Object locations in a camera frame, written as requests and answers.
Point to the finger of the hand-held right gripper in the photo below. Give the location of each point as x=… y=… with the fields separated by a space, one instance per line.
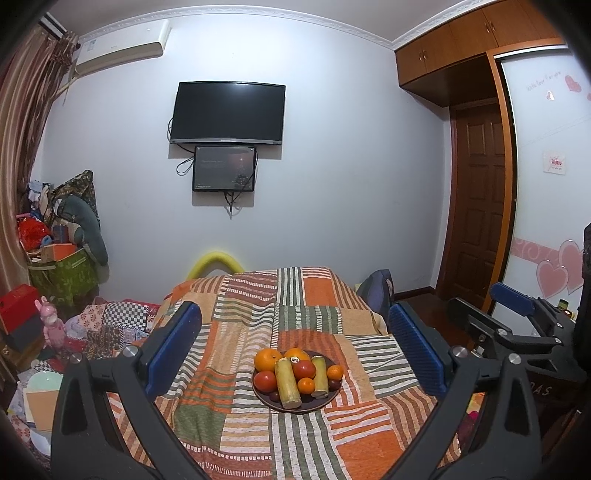
x=512 y=297
x=485 y=330

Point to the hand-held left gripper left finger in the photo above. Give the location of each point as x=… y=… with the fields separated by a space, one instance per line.
x=178 y=341

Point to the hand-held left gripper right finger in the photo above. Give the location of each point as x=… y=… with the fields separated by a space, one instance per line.
x=415 y=346

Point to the tiny mandarin orange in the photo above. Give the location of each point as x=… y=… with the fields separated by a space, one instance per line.
x=335 y=372

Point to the plain large orange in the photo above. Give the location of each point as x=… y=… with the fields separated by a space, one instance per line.
x=267 y=360

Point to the small red tomato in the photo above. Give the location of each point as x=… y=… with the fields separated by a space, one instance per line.
x=264 y=380

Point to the smooth yellow sugarcane piece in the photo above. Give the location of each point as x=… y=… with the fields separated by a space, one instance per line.
x=320 y=377

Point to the large red tomato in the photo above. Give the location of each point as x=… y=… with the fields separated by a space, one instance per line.
x=304 y=369

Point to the large orange with sticker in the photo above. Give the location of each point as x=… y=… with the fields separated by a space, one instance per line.
x=298 y=353

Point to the rough-ended yellow sugarcane piece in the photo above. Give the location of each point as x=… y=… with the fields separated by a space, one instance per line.
x=288 y=383

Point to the dark purple round plate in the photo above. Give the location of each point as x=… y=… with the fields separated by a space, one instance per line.
x=309 y=405

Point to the checkered cloth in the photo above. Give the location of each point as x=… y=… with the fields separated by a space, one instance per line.
x=124 y=316

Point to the yellow foam tube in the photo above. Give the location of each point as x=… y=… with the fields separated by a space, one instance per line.
x=214 y=259

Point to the brown wooden door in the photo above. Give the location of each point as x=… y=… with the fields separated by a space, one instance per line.
x=480 y=207

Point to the striped patchwork blanket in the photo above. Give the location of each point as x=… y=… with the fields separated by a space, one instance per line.
x=231 y=429

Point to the pink toy figure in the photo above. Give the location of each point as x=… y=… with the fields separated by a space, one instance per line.
x=51 y=323

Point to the green cardboard box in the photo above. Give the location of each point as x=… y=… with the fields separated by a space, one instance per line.
x=64 y=277

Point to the pale green plate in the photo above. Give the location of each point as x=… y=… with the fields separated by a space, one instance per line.
x=45 y=382

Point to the grey plush toy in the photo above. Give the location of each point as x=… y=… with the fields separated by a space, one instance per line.
x=87 y=230

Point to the white wardrobe door with hearts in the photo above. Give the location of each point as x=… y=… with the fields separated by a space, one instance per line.
x=545 y=138

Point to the red box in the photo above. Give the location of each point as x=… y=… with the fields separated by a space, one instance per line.
x=18 y=307

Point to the red bag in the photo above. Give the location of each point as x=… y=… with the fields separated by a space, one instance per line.
x=33 y=233

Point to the dark patterned fabric bag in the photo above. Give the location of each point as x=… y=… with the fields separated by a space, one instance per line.
x=78 y=184

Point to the brown striped curtain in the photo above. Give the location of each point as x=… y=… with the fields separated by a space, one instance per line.
x=23 y=138

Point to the brown overhead wooden cabinet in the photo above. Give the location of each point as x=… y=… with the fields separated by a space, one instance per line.
x=443 y=50

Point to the white air conditioner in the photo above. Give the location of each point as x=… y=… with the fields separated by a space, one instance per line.
x=120 y=46

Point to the small black wall screen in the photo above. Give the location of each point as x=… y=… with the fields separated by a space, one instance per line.
x=225 y=168

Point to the black wall television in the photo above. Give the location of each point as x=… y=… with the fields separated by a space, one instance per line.
x=228 y=113

